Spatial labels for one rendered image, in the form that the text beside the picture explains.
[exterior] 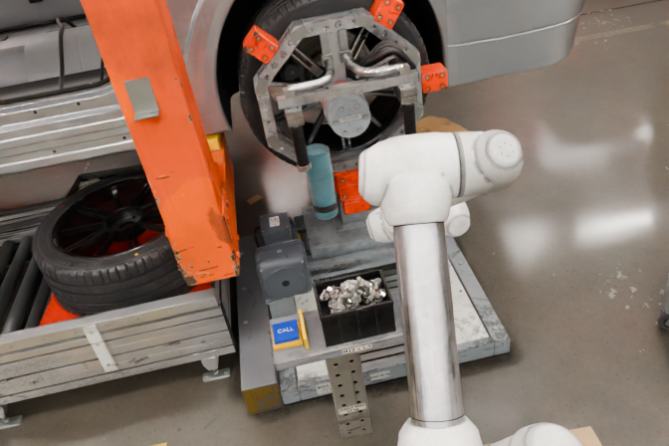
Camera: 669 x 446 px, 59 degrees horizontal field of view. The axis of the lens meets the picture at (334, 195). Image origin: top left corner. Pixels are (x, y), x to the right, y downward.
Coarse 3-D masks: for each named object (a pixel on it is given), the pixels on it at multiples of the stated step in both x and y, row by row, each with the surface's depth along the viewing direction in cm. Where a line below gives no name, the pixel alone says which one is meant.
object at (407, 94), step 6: (408, 84) 173; (396, 90) 175; (402, 90) 171; (408, 90) 171; (414, 90) 171; (396, 96) 177; (402, 96) 172; (408, 96) 172; (414, 96) 172; (402, 102) 173; (408, 102) 173; (414, 102) 173
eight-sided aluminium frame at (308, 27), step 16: (320, 16) 182; (336, 16) 182; (352, 16) 179; (368, 16) 179; (288, 32) 179; (304, 32) 178; (320, 32) 180; (384, 32) 187; (288, 48) 181; (272, 64) 182; (416, 64) 191; (256, 80) 185; (272, 80) 185; (272, 112) 191; (416, 112) 200; (272, 128) 194; (400, 128) 203; (272, 144) 197; (288, 144) 199; (336, 160) 207; (352, 160) 206
